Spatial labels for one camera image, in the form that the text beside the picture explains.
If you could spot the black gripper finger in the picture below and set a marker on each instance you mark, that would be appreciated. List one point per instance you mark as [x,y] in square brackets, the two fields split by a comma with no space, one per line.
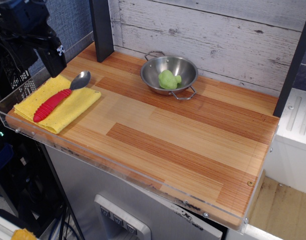
[24,55]
[54,60]

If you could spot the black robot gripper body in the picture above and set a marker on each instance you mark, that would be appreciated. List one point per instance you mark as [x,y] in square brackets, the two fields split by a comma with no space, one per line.
[29,19]

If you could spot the red handled metal spoon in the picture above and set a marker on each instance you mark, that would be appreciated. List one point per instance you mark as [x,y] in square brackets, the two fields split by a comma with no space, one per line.
[80,81]

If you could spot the small steel bowl with handles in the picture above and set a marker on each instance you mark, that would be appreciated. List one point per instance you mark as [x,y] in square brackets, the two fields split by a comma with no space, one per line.
[157,62]

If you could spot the black plastic crate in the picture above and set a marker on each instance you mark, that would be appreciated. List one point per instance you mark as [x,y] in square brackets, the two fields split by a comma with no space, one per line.
[12,74]

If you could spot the green toy vegetable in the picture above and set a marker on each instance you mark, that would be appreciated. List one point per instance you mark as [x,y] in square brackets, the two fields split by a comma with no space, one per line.
[167,80]

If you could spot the stainless toy fridge cabinet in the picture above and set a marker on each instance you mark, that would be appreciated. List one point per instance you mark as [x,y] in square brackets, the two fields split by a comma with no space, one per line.
[93,193]

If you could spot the clear acrylic table guard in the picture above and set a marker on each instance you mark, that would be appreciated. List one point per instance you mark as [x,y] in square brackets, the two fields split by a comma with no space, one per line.
[205,152]

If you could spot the yellow object bottom left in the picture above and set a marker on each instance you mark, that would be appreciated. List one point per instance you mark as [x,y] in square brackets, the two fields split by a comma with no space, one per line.
[23,234]

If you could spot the black vertical post left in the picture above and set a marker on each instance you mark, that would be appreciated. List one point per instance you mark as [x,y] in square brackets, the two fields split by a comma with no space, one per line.
[102,30]

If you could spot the black vertical post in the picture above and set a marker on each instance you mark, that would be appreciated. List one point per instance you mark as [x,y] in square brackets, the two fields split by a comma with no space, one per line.
[291,74]
[102,30]

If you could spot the black vertical post right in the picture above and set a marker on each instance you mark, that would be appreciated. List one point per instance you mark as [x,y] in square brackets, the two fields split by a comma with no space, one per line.
[291,74]

